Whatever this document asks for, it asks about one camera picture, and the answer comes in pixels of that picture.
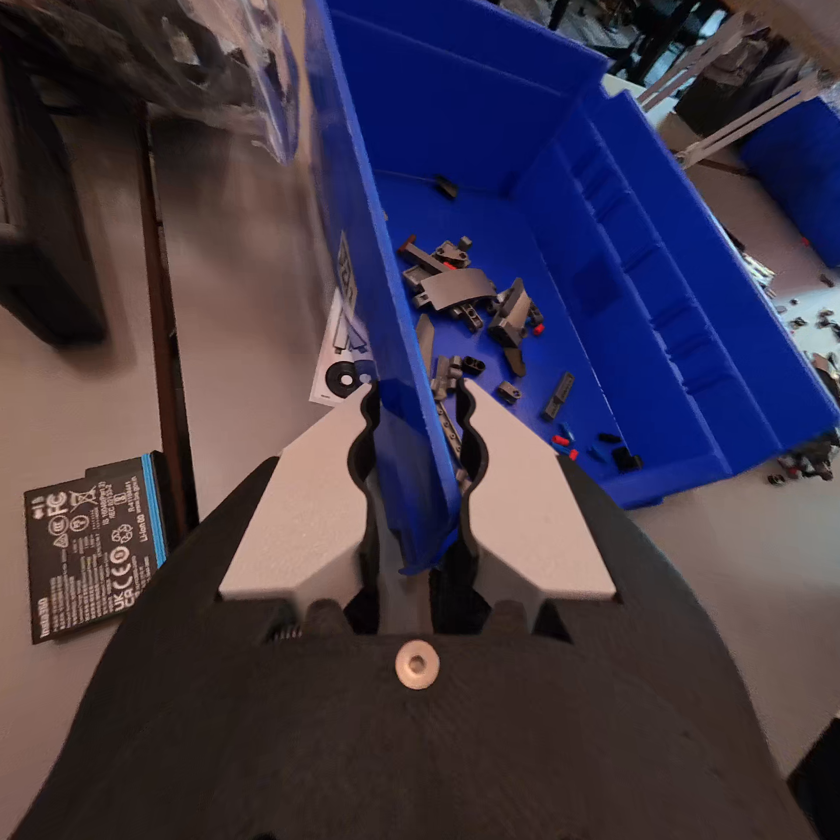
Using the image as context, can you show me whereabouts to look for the scattered lego pieces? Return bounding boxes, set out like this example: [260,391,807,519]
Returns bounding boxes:
[738,230,840,488]

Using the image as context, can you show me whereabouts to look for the black object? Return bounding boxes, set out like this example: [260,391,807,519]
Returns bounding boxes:
[786,718,840,840]

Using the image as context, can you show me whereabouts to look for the white sticker sheet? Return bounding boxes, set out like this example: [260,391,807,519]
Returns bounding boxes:
[308,230,383,408]

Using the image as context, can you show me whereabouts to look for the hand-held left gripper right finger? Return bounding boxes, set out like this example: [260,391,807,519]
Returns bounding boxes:
[455,379,619,616]

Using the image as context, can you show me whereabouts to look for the blue plastic bin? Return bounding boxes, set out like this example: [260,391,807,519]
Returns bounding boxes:
[303,0,840,576]
[738,91,840,270]

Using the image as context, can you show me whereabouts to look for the black camera battery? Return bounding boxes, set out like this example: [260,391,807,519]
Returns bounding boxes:
[24,450,169,645]

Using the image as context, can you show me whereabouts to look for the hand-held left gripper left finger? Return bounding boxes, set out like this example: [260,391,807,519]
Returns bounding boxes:
[218,382,383,616]

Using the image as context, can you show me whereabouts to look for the pile of grey lego pieces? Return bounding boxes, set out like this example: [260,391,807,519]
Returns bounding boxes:
[397,233,644,500]

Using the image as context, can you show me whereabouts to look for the clear plastic bag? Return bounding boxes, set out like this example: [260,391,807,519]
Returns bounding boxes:
[0,0,309,166]

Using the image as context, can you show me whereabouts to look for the dark wooden strip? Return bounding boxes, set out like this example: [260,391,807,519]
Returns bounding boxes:
[128,98,202,534]

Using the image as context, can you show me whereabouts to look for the black furniture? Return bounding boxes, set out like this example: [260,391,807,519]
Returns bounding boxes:
[0,52,110,346]

